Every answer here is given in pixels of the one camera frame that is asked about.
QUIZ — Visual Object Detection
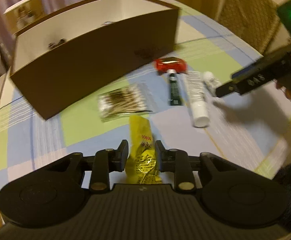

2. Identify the quilted chair cushion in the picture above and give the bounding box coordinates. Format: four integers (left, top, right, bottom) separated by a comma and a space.
217, 0, 281, 54

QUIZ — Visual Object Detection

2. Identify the red snack packet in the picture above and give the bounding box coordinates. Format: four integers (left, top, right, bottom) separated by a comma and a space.
154, 57, 188, 75

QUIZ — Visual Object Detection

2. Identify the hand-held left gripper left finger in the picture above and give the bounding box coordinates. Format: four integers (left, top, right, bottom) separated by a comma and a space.
45, 140, 129, 193

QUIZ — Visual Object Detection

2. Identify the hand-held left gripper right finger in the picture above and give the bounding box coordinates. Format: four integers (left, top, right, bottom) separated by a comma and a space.
155, 140, 239, 193

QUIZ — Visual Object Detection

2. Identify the brown cardboard box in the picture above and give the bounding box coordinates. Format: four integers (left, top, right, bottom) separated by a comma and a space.
9, 0, 181, 120

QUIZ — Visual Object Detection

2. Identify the printed product carton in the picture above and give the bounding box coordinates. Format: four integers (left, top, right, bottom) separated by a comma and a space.
3, 0, 44, 30

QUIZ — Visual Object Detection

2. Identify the dark brown hair scrunchie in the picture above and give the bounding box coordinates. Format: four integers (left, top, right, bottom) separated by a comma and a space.
48, 38, 67, 48

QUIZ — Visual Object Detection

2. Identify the white squeeze tube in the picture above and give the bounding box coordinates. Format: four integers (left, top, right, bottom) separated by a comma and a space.
183, 70, 209, 128

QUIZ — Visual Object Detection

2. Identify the yellow sachet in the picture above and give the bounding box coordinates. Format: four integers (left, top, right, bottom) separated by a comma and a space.
125, 115, 162, 185

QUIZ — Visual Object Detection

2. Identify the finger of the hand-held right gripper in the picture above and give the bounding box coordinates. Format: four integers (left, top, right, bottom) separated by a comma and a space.
214, 80, 237, 98

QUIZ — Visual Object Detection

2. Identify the green lip balm stick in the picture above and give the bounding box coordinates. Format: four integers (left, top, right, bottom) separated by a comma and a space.
167, 71, 181, 106

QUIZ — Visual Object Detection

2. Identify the clear cotton swab bag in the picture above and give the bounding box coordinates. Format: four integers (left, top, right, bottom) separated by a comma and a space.
97, 82, 158, 123

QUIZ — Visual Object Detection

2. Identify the small white bottle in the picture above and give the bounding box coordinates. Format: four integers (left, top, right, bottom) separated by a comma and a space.
203, 71, 222, 96

